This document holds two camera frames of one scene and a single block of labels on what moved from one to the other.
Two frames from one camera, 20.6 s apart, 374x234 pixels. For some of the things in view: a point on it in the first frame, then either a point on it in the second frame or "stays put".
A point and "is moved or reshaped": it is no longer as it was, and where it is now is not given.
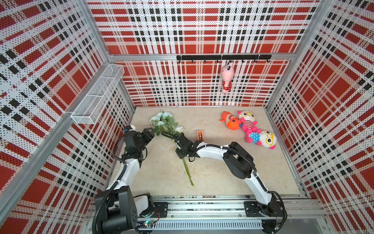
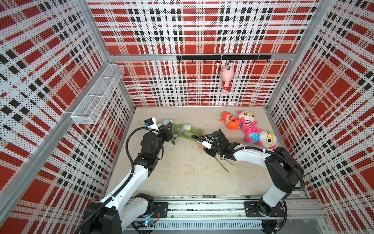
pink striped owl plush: (247, 119) stays put
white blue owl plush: (267, 138) stays put
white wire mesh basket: (87, 111) stays put
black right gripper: (177, 150) -> (207, 150)
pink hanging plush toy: (227, 72) stays put
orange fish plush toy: (233, 122) stays put
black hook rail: (255, 57) stays put
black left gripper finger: (147, 131) -> (166, 128)
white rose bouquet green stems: (162, 123) is moved or reshaped
